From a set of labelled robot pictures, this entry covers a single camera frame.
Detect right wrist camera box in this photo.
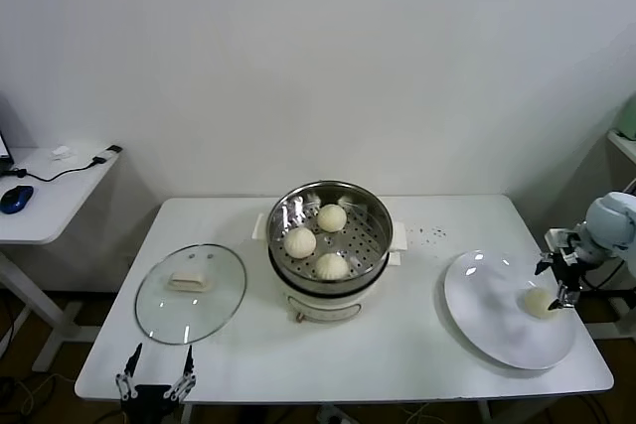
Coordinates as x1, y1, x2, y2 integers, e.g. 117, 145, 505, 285
546, 227, 582, 252

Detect blue computer mouse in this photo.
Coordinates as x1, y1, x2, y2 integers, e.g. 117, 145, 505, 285
0, 184, 36, 215

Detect white round plate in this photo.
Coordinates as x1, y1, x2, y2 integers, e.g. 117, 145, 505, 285
443, 248, 577, 371

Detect laptop screen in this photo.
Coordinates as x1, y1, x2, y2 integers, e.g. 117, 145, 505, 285
0, 128, 16, 178

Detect perforated steel steamer basket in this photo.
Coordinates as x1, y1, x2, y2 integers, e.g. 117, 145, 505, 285
266, 180, 395, 296

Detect black desk cable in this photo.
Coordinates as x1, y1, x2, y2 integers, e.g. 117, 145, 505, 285
0, 155, 109, 183

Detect white shelf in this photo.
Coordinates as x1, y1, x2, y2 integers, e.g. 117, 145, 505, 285
606, 130, 636, 167

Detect white side desk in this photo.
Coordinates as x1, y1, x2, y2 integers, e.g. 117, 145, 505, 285
0, 144, 124, 373

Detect round glass pot lid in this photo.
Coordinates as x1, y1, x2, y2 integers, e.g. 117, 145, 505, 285
133, 243, 248, 346

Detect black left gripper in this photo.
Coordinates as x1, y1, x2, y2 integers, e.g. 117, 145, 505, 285
114, 342, 198, 424

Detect white steamed baozi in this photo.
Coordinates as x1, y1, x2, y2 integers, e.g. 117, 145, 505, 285
315, 252, 350, 282
316, 203, 348, 233
524, 287, 561, 320
283, 227, 318, 260

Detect pale green object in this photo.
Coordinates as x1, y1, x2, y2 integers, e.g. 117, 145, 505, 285
615, 95, 636, 142

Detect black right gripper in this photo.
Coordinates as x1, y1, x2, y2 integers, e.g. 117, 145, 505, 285
534, 248, 590, 312

